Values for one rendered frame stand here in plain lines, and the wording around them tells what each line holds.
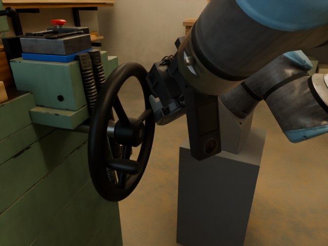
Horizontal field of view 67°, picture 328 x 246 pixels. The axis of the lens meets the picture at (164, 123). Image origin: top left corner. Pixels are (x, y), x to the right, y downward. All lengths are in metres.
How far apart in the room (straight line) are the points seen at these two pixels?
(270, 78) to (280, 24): 0.63
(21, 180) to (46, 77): 0.21
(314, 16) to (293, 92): 0.61
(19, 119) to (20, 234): 0.24
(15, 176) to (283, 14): 0.50
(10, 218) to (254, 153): 0.78
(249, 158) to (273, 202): 0.73
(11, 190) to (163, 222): 0.99
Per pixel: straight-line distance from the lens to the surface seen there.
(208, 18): 0.26
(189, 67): 0.29
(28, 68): 0.53
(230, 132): 0.92
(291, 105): 0.82
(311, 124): 0.81
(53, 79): 0.50
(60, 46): 0.49
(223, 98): 0.90
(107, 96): 0.41
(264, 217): 1.54
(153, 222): 1.42
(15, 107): 0.52
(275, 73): 0.84
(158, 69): 0.38
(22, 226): 0.62
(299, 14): 0.22
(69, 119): 0.49
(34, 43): 0.52
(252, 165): 0.93
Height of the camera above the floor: 1.06
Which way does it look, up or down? 26 degrees down
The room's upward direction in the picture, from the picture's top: straight up
